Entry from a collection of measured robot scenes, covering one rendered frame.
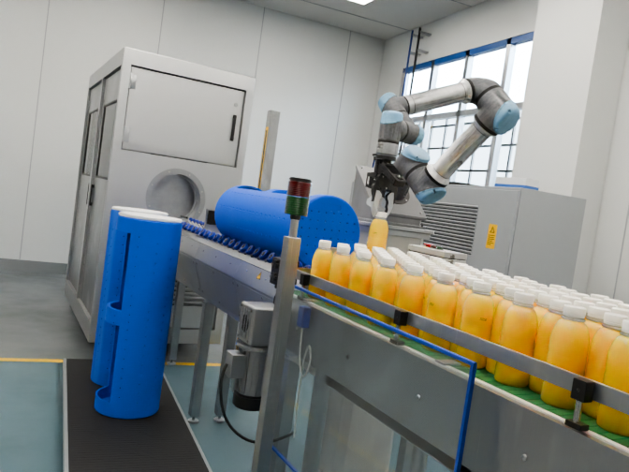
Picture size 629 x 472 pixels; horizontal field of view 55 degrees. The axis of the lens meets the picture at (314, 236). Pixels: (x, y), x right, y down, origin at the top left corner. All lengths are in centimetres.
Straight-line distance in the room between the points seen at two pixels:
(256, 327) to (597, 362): 103
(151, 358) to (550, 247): 234
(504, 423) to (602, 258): 371
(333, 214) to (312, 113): 554
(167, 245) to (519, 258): 200
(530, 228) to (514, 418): 258
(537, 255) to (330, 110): 459
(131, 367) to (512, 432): 193
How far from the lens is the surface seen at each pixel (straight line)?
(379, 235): 207
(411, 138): 217
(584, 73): 488
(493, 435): 122
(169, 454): 257
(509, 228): 363
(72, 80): 716
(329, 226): 221
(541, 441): 115
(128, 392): 283
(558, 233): 384
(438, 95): 234
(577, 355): 118
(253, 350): 188
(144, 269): 270
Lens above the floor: 120
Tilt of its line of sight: 3 degrees down
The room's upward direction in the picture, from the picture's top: 8 degrees clockwise
